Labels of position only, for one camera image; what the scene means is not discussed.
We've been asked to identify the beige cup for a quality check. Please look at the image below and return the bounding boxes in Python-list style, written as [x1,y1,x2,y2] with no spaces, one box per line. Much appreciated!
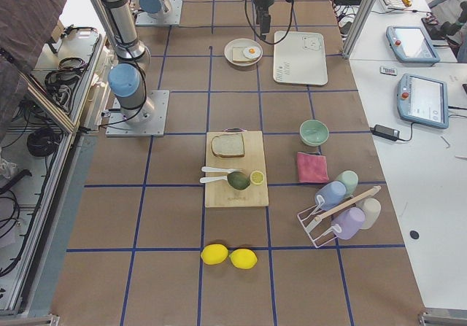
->
[356,198,382,230]

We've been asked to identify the bread slice on plate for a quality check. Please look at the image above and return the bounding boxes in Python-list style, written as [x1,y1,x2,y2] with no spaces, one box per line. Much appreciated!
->
[232,47,254,63]

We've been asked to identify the white round plate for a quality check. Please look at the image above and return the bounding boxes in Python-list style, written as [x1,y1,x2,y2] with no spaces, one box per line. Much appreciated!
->
[224,38,263,67]

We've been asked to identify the white plastic fork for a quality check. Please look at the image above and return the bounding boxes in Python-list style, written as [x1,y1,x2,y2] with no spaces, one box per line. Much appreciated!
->
[199,175,228,184]

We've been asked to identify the pink cloth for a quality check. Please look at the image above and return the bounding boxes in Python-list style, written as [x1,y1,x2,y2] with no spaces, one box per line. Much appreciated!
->
[296,152,329,184]

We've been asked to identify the cream bear serving tray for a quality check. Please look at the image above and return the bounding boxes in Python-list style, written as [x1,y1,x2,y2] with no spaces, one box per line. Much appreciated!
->
[273,31,328,86]

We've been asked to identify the lemon half slice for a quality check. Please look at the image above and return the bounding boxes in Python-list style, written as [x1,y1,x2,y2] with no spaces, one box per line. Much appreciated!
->
[250,170,265,186]

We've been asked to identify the green bowl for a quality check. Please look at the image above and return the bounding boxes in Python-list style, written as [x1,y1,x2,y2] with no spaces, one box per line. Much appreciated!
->
[299,119,329,147]

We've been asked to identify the white plastic knife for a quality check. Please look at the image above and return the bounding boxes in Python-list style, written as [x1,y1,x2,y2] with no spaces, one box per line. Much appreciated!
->
[201,166,241,174]

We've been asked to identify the yellow lemon right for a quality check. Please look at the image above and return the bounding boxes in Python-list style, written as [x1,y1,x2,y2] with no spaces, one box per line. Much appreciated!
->
[229,248,258,270]

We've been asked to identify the yellow lemon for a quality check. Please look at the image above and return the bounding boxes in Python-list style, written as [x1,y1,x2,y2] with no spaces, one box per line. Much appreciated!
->
[229,248,258,270]
[200,244,228,265]

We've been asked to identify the white wire cup rack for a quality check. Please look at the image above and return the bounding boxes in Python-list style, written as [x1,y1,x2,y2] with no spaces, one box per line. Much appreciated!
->
[297,185,381,248]

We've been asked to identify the teach pendant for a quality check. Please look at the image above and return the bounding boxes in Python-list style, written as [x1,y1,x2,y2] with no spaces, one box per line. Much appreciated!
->
[396,74,449,129]
[386,26,440,66]

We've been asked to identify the purple cup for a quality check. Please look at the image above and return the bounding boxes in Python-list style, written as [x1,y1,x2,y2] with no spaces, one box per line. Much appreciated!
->
[331,207,366,240]

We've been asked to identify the blue cup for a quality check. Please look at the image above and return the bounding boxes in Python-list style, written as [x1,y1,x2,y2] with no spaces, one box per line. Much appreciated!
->
[314,181,347,211]

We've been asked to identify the yellow lemon left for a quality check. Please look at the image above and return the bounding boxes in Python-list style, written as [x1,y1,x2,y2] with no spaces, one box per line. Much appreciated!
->
[200,244,228,265]

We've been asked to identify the green cup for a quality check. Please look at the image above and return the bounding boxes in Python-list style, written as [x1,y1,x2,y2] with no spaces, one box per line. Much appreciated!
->
[335,170,358,198]

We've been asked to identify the avocado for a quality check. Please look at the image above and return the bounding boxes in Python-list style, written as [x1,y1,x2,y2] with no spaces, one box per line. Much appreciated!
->
[227,171,250,190]

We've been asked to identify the black power adapter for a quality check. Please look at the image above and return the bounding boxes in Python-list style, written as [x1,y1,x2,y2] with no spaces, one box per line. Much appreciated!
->
[370,124,400,141]

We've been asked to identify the aluminium frame post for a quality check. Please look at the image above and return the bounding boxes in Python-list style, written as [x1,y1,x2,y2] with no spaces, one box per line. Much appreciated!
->
[342,0,376,59]

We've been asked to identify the fried egg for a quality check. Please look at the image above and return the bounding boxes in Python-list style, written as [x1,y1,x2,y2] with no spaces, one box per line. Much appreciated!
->
[242,46,262,60]

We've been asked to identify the wooden cutting board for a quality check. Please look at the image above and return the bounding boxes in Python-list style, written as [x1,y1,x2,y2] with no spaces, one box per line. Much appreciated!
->
[204,131,269,208]

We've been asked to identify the teach pendant far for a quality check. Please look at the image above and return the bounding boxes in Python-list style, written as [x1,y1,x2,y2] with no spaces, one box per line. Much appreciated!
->
[386,26,440,66]

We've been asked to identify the bread slice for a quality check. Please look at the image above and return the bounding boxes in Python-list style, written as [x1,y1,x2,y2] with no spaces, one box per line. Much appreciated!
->
[211,133,245,158]
[232,47,254,63]

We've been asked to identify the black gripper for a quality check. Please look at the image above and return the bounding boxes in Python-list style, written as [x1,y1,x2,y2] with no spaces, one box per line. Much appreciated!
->
[253,0,274,34]

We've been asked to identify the teach pendant near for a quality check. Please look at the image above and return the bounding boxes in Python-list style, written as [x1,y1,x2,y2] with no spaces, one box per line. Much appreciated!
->
[396,74,449,129]

